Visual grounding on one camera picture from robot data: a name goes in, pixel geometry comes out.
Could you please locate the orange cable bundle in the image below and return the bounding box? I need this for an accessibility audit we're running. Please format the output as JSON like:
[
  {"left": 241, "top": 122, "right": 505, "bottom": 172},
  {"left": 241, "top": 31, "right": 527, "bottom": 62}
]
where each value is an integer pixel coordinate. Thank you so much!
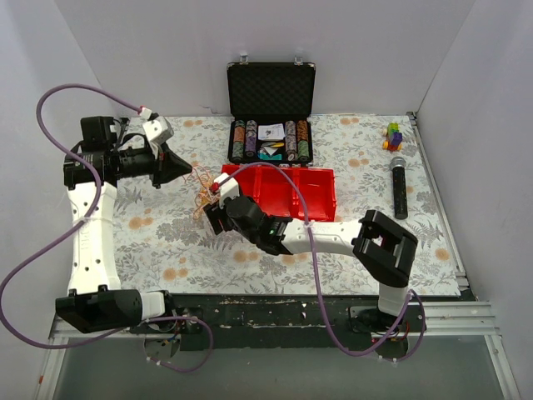
[{"left": 182, "top": 164, "right": 217, "bottom": 220}]

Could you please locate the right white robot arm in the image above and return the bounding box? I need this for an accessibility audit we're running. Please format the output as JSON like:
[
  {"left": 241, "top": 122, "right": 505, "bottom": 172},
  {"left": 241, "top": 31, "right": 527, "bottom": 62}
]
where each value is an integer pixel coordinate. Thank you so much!
[{"left": 203, "top": 196, "right": 418, "bottom": 332}]

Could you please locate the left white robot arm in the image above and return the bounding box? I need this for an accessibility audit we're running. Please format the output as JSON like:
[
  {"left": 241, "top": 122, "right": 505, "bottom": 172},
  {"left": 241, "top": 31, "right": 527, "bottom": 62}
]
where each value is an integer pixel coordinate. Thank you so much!
[{"left": 55, "top": 114, "right": 192, "bottom": 333}]

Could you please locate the red plastic compartment tray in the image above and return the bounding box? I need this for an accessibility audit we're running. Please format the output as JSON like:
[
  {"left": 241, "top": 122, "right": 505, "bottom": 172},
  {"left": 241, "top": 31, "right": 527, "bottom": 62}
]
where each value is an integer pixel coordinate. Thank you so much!
[{"left": 216, "top": 163, "right": 336, "bottom": 222}]

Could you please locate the floral patterned table mat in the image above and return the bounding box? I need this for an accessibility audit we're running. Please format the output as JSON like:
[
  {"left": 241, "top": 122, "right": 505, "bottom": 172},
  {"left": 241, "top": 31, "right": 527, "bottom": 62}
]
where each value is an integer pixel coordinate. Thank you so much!
[{"left": 113, "top": 114, "right": 460, "bottom": 296}]

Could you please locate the white card deck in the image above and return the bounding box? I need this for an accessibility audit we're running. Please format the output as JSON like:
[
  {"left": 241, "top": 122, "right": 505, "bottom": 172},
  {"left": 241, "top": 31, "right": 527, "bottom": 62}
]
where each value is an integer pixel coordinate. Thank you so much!
[{"left": 257, "top": 123, "right": 286, "bottom": 142}]

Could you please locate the black poker chip case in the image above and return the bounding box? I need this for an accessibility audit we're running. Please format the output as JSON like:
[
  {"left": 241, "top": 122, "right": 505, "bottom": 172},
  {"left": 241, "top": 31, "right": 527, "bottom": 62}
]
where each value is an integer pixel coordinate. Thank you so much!
[{"left": 227, "top": 56, "right": 316, "bottom": 167}]

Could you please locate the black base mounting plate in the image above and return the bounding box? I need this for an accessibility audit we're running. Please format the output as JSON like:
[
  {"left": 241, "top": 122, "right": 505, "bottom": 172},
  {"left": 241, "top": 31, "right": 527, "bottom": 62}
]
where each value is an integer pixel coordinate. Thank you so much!
[{"left": 128, "top": 292, "right": 413, "bottom": 353}]

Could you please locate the black handheld microphone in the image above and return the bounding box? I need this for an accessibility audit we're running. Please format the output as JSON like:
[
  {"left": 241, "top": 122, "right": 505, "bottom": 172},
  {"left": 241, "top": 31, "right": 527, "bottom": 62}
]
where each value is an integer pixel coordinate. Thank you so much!
[{"left": 390, "top": 157, "right": 408, "bottom": 220}]

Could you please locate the colourful toy block figure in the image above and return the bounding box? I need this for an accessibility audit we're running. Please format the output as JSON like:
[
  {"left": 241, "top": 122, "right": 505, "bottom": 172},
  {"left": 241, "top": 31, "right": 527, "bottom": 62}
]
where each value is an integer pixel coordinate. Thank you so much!
[{"left": 382, "top": 122, "right": 403, "bottom": 152}]

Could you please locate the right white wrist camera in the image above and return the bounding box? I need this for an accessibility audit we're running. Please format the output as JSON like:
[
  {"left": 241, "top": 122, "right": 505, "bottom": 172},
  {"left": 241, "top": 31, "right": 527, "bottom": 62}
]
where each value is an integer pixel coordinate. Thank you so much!
[{"left": 210, "top": 172, "right": 241, "bottom": 208}]

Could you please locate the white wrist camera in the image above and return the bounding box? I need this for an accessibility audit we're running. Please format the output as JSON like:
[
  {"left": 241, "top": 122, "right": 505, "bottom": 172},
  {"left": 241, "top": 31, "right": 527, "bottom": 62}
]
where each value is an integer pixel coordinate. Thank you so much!
[
  {"left": 142, "top": 116, "right": 174, "bottom": 146},
  {"left": 210, "top": 172, "right": 241, "bottom": 208}
]

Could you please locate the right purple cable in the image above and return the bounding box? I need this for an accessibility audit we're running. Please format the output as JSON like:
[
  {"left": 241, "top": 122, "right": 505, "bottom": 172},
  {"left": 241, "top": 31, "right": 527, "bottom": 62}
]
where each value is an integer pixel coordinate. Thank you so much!
[{"left": 216, "top": 162, "right": 426, "bottom": 368}]

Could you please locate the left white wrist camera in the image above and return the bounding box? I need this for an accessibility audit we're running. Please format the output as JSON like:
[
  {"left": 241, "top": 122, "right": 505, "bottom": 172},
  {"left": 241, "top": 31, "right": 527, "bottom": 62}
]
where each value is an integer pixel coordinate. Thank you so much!
[{"left": 142, "top": 116, "right": 174, "bottom": 146}]

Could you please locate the aluminium front rail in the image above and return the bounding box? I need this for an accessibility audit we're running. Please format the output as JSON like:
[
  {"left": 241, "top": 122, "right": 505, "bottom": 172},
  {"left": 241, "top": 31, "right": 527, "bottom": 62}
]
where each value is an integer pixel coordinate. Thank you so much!
[{"left": 36, "top": 295, "right": 521, "bottom": 399}]

